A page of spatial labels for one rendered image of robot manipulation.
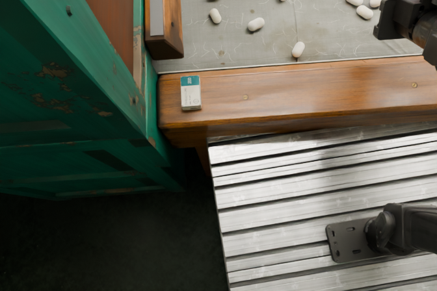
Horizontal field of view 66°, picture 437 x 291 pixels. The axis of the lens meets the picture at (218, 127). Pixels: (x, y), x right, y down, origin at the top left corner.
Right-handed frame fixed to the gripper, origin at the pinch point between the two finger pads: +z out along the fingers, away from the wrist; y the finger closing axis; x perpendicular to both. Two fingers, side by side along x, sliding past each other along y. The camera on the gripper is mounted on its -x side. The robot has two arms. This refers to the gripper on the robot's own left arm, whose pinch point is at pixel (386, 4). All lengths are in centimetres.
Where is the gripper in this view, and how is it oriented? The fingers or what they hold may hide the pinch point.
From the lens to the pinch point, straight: 72.4
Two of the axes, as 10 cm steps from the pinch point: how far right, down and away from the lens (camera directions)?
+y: -10.0, 0.7, 0.0
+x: 0.6, 8.4, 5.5
